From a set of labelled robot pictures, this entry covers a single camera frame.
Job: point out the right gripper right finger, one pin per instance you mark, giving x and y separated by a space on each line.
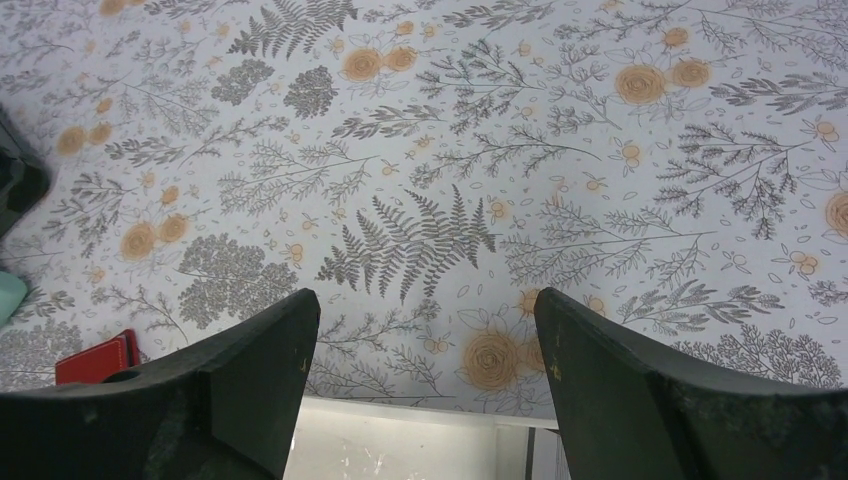
629 407

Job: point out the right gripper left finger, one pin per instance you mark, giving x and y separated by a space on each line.
225 407

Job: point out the red card holder wallet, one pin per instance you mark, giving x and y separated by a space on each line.
95 364

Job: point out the white plastic tray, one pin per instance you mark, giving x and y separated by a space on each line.
337 439

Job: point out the floral table mat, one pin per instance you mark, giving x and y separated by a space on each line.
427 168

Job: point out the mint green tube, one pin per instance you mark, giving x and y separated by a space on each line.
13 292

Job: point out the black hard case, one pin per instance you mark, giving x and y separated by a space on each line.
25 179

